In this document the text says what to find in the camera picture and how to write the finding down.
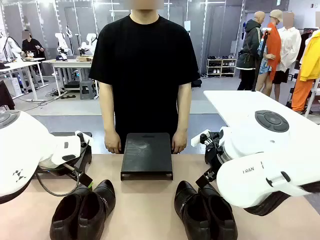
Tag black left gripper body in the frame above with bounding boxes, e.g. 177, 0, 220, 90
65, 159, 86, 181

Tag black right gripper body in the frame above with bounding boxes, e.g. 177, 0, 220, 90
204, 131, 225, 173

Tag person's right forearm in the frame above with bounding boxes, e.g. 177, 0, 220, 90
99, 82, 118, 133

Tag person's left forearm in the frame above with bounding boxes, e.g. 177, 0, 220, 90
174, 82, 193, 133

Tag person in black t-shirt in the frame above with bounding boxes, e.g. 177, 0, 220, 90
88, 0, 201, 155

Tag person in white shirt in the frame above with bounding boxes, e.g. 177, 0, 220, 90
271, 11, 303, 102

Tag seated person in black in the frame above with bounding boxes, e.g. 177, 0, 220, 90
21, 29, 46, 61

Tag person's left hand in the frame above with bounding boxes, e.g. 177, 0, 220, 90
171, 129, 189, 154

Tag person's right hand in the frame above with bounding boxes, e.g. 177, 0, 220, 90
104, 129, 123, 155

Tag large white table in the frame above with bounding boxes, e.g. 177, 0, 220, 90
203, 89, 320, 137

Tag grey plastic stool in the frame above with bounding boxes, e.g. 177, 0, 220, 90
79, 79, 98, 101

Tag white shoe rack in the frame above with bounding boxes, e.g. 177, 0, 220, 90
206, 56, 237, 78

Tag black hanging cloth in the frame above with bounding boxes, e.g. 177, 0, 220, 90
0, 79, 16, 111

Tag white desk with robots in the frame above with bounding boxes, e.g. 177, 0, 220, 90
41, 58, 101, 97

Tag orange trousers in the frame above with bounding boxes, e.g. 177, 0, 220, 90
291, 79, 315, 112

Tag mannequin in dark hooded jacket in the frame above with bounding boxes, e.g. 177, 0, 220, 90
236, 11, 265, 91

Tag white desk with black items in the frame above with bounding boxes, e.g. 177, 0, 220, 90
0, 57, 50, 102

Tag mannequin in orange garment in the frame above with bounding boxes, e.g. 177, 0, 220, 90
254, 9, 284, 101

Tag yellow hanging garment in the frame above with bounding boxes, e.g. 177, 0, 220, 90
299, 29, 320, 82

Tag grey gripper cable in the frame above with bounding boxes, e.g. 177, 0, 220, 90
34, 163, 87, 198

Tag black cable conduit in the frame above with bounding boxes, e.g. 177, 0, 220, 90
0, 193, 18, 205
249, 184, 320, 216

